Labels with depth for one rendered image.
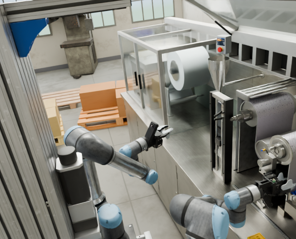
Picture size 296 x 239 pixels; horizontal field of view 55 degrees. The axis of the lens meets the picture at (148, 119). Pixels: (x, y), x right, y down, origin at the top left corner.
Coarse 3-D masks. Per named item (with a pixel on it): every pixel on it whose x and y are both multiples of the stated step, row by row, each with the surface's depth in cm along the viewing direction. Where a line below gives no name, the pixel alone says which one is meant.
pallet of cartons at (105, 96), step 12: (96, 84) 506; (108, 84) 498; (120, 84) 491; (84, 96) 476; (96, 96) 479; (108, 96) 482; (120, 96) 439; (84, 108) 485; (96, 108) 488; (108, 108) 487; (120, 108) 443; (84, 120) 452; (96, 120) 448; (120, 120) 452
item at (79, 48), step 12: (72, 24) 696; (84, 24) 735; (72, 36) 746; (84, 36) 747; (72, 48) 713; (84, 48) 714; (72, 60) 726; (84, 60) 727; (96, 60) 809; (72, 72) 739; (84, 72) 741
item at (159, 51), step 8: (160, 24) 310; (120, 32) 289; (168, 32) 258; (176, 32) 258; (136, 40) 241; (208, 40) 208; (216, 40) 210; (120, 48) 305; (152, 48) 206; (168, 48) 200; (176, 48) 202; (184, 48) 203; (136, 56) 254; (160, 56) 200; (136, 64) 259; (160, 64) 202; (160, 72) 204; (136, 80) 270; (160, 80) 207; (160, 88) 211; (144, 112) 273; (152, 120) 253
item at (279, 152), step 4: (276, 144) 134; (280, 144) 133; (276, 148) 135; (280, 148) 132; (284, 148) 132; (272, 152) 138; (276, 152) 135; (280, 152) 132; (284, 152) 132; (276, 156) 136; (280, 156) 133; (284, 156) 133
